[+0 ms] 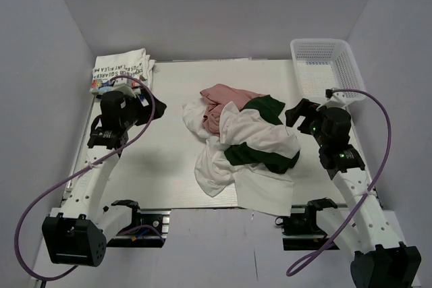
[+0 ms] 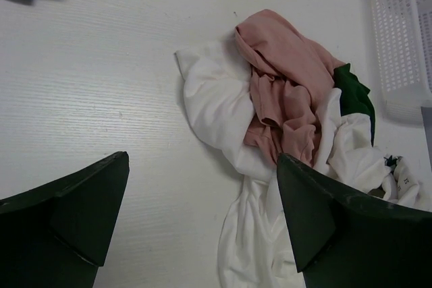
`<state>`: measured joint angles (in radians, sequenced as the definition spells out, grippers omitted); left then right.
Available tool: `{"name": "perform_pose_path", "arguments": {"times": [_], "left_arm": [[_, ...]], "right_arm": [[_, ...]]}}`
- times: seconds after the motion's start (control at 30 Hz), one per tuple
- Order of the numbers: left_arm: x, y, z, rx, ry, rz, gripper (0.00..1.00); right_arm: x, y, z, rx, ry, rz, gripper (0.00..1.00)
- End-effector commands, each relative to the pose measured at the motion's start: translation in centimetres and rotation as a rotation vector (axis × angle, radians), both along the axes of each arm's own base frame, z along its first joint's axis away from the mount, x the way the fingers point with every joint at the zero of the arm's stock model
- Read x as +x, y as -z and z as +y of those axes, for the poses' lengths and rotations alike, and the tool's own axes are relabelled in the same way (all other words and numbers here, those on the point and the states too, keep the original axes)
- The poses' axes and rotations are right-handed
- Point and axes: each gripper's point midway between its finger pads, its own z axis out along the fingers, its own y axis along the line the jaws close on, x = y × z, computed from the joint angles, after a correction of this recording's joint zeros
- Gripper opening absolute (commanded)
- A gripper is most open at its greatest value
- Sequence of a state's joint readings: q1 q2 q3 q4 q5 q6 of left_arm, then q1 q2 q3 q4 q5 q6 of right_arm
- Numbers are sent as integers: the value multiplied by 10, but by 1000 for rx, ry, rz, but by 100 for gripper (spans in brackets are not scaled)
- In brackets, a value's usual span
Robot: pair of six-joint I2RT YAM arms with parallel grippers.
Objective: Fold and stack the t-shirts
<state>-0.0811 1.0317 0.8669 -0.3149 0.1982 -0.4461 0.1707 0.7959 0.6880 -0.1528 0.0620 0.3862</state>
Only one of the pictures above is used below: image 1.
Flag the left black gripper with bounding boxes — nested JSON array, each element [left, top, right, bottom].
[[121, 88, 167, 129]]

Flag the green and white t-shirt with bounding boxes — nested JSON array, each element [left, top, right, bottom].
[[219, 95, 300, 174]]

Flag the white coca-cola t-shirt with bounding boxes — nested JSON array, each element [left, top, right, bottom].
[[183, 95, 300, 216]]

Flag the pink t-shirt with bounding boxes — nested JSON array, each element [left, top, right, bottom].
[[200, 84, 264, 136]]

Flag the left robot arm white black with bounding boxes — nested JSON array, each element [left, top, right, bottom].
[[42, 90, 167, 266]]

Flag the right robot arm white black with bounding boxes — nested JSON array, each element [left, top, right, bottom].
[[285, 98, 421, 287]]

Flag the folded white printed t-shirts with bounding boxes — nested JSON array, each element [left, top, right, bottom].
[[90, 48, 156, 94]]

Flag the white plastic basket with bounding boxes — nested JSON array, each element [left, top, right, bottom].
[[290, 38, 365, 103]]

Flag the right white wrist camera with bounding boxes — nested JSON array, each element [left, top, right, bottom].
[[317, 89, 348, 111]]

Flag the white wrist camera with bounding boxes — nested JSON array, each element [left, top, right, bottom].
[[317, 89, 348, 111], [112, 84, 149, 103]]

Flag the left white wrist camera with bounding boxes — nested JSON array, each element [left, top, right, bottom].
[[112, 84, 149, 103]]

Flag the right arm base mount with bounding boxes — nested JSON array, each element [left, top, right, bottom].
[[275, 198, 338, 251]]

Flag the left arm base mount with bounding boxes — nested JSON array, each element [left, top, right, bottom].
[[101, 200, 170, 248]]

